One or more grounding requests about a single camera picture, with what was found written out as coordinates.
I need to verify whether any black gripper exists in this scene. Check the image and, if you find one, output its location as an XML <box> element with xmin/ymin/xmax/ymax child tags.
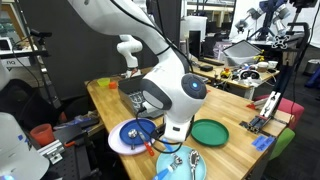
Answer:
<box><xmin>153</xmin><ymin>123</ymin><xmax>167</xmax><ymax>139</ymax></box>

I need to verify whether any small blue handled spoon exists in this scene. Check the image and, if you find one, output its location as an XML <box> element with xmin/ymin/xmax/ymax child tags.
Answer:
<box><xmin>162</xmin><ymin>141</ymin><xmax>174</xmax><ymax>153</ymax></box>

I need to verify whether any dark blue plate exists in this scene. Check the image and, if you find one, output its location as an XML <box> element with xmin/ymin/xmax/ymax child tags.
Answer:
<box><xmin>119</xmin><ymin>118</ymin><xmax>158</xmax><ymax>146</ymax></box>

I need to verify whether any large metal spoon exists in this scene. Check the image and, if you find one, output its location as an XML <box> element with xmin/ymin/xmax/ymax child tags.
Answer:
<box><xmin>128</xmin><ymin>128</ymin><xmax>139</xmax><ymax>150</ymax></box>

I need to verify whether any long metal spoon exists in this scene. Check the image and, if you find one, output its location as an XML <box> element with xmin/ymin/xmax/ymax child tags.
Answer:
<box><xmin>188</xmin><ymin>149</ymin><xmax>201</xmax><ymax>180</ymax></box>

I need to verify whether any white and blue plate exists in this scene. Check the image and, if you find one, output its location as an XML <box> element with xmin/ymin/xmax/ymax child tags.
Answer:
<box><xmin>107</xmin><ymin>118</ymin><xmax>158</xmax><ymax>156</ymax></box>

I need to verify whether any light blue plate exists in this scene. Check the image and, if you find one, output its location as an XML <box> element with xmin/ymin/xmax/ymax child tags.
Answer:
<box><xmin>155</xmin><ymin>144</ymin><xmax>208</xmax><ymax>180</ymax></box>

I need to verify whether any green plate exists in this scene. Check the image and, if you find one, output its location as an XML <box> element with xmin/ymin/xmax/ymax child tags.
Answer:
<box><xmin>190</xmin><ymin>118</ymin><xmax>230</xmax><ymax>147</ymax></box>

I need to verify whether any steel dish rack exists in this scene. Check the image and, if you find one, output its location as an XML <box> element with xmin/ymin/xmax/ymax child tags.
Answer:
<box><xmin>118</xmin><ymin>75</ymin><xmax>164</xmax><ymax>120</ymax></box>

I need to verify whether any dark grey utensil holder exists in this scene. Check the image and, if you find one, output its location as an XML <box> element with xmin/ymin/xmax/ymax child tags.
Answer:
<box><xmin>118</xmin><ymin>75</ymin><xmax>145</xmax><ymax>96</ymax></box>

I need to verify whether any lime green bowl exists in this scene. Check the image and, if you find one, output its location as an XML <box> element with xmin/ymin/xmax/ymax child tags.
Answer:
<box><xmin>96</xmin><ymin>77</ymin><xmax>111</xmax><ymax>88</ymax></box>

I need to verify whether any black power brick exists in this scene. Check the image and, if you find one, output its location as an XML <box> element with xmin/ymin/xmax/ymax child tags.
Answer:
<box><xmin>199</xmin><ymin>64</ymin><xmax>214</xmax><ymax>73</ymax></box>

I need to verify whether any yellow duck toy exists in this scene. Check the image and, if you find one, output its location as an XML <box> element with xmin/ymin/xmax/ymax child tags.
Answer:
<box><xmin>220</xmin><ymin>67</ymin><xmax>232</xmax><ymax>79</ymax></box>

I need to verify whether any wooden background desk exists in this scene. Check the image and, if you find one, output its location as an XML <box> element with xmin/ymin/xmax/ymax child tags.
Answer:
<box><xmin>191</xmin><ymin>56</ymin><xmax>280</xmax><ymax>101</ymax></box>

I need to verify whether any black computer monitor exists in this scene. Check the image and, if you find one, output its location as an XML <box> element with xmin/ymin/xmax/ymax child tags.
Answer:
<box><xmin>188</xmin><ymin>29</ymin><xmax>203</xmax><ymax>59</ymax></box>

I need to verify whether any white and black headset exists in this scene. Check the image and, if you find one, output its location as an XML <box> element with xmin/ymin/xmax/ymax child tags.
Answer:
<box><xmin>239</xmin><ymin>69</ymin><xmax>262</xmax><ymax>81</ymax></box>

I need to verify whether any extrusion base with white clamps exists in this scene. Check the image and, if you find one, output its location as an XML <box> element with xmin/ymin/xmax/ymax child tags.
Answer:
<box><xmin>239</xmin><ymin>89</ymin><xmax>284</xmax><ymax>134</ymax></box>

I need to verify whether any silver aluminium extrusion piece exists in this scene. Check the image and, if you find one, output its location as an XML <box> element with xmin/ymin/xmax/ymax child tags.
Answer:
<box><xmin>36</xmin><ymin>139</ymin><xmax>66</xmax><ymax>165</ymax></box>

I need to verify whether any grey open laptop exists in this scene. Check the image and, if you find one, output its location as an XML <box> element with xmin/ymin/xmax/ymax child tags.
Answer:
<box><xmin>222</xmin><ymin>39</ymin><xmax>264</xmax><ymax>66</ymax></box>

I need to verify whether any red plastic cup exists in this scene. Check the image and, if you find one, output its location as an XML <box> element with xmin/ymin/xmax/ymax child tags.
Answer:
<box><xmin>29</xmin><ymin>123</ymin><xmax>56</xmax><ymax>148</ymax></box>

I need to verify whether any green chair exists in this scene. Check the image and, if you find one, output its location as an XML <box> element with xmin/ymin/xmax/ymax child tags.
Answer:
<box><xmin>269</xmin><ymin>127</ymin><xmax>296</xmax><ymax>161</ymax></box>

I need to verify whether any pink stool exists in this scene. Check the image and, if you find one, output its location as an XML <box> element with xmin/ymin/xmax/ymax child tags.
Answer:
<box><xmin>254</xmin><ymin>94</ymin><xmax>305</xmax><ymax>131</ymax></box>

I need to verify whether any white domed device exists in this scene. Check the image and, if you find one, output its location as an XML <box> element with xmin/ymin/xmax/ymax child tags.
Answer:
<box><xmin>0</xmin><ymin>111</ymin><xmax>50</xmax><ymax>180</ymax></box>

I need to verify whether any red handled knife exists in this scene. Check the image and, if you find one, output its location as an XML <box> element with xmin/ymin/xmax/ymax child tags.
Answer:
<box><xmin>137</xmin><ymin>130</ymin><xmax>156</xmax><ymax>157</ymax></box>

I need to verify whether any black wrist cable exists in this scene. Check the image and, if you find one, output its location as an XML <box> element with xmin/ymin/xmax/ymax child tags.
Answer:
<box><xmin>109</xmin><ymin>0</ymin><xmax>196</xmax><ymax>155</ymax></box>

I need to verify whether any blue handled fork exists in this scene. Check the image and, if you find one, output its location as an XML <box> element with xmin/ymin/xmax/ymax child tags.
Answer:
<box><xmin>152</xmin><ymin>153</ymin><xmax>184</xmax><ymax>180</ymax></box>

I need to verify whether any black aluminium camera stand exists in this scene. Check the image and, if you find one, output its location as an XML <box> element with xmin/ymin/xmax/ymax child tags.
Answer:
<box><xmin>270</xmin><ymin>21</ymin><xmax>311</xmax><ymax>101</ymax></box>

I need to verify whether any black tripod with camera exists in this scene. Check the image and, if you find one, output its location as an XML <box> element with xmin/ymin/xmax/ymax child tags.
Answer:
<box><xmin>13</xmin><ymin>0</ymin><xmax>64</xmax><ymax>111</ymax></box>

